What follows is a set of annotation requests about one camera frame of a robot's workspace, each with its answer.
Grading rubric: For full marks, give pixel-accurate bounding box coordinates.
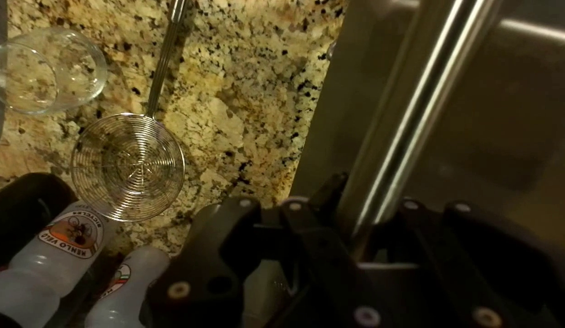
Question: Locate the clear glass bowl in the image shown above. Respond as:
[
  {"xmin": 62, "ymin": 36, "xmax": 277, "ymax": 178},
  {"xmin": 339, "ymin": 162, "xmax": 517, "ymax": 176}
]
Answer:
[{"xmin": 0, "ymin": 27, "xmax": 107, "ymax": 114}]

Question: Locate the clear sports bottle orange logo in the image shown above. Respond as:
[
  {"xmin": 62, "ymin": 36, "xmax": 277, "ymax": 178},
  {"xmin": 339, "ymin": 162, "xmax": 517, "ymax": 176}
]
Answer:
[{"xmin": 0, "ymin": 202, "xmax": 109, "ymax": 328}]

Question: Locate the clear sports bottle black cap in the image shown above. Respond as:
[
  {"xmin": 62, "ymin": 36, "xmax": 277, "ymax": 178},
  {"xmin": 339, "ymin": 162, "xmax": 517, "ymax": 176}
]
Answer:
[{"xmin": 84, "ymin": 245, "xmax": 169, "ymax": 328}]

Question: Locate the silver black sandwich maker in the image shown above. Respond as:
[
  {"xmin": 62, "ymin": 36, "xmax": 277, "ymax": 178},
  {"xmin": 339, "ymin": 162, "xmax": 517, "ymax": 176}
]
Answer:
[{"xmin": 291, "ymin": 0, "xmax": 565, "ymax": 249}]

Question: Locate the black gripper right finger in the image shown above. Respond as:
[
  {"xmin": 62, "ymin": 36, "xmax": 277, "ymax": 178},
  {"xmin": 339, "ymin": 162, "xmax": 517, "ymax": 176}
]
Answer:
[{"xmin": 397, "ymin": 200, "xmax": 559, "ymax": 328}]

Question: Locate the clear drinking glass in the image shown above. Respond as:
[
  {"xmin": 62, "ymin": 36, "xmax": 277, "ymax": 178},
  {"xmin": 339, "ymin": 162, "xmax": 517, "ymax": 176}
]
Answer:
[{"xmin": 71, "ymin": 112, "xmax": 186, "ymax": 222}]

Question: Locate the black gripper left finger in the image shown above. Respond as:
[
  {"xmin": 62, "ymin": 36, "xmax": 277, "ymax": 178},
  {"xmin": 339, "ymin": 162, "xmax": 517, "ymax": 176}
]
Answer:
[{"xmin": 147, "ymin": 196, "xmax": 260, "ymax": 328}]

